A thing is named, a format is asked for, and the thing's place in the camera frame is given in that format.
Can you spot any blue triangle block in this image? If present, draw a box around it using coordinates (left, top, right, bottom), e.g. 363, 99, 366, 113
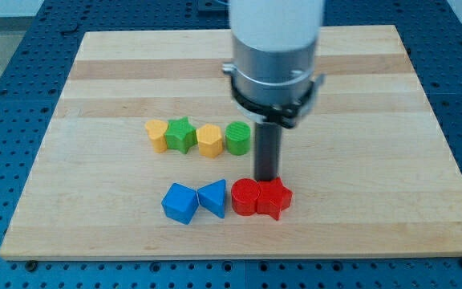
197, 179, 226, 218

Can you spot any blue cube block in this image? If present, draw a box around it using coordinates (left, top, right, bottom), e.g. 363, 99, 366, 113
161, 183, 199, 225

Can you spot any red cylinder block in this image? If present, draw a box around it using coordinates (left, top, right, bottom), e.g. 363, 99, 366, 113
231, 178, 260, 216

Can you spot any green cylinder block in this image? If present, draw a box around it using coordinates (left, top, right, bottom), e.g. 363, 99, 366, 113
225, 121, 251, 156

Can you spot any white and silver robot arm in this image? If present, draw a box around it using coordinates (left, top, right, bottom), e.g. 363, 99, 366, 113
222, 0, 325, 128

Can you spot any black cylindrical pointer tool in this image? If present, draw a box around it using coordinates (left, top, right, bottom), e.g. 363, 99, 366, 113
254, 123, 282, 181

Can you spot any green star block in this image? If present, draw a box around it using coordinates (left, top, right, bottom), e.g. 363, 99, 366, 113
165, 116, 197, 154

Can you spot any red star block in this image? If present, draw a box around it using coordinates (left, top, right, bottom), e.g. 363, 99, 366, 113
256, 177, 293, 221

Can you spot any wooden board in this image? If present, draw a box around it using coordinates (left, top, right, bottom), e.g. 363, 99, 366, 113
0, 26, 462, 261

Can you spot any yellow heart block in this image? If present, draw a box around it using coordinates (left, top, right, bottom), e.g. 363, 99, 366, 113
144, 120, 168, 153

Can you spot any yellow hexagon block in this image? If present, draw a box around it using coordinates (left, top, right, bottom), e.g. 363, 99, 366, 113
196, 124, 224, 158

